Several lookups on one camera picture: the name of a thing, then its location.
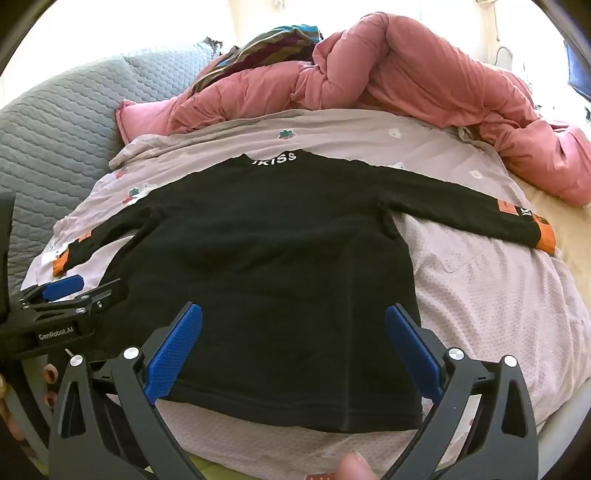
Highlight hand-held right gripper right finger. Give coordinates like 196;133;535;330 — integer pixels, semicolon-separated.
384;303;540;480

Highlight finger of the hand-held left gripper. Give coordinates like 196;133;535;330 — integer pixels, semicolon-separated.
28;278;130;324
18;274;85;309

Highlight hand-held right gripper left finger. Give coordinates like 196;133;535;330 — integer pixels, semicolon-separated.
46;301;206;480

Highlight black sweater with orange cuffs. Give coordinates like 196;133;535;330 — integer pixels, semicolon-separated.
52;150;556;435

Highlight person's left hand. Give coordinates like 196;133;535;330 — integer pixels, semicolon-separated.
0;362;61;444

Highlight person's right hand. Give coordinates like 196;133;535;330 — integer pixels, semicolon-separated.
333;451;377;480

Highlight lilac printed blanket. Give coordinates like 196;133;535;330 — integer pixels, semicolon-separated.
21;108;591;478

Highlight grey quilted headboard cover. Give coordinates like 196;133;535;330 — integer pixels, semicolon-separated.
0;41;222;296

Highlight pink pillow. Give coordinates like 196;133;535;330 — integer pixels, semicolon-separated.
115;98;195;144

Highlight cream bed sheet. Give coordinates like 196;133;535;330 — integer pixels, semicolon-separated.
526;185;591;296

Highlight pink duvet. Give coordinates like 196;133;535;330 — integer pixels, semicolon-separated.
166;10;591;208

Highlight striped cloth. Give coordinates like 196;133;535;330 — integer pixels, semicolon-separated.
191;24;324;93

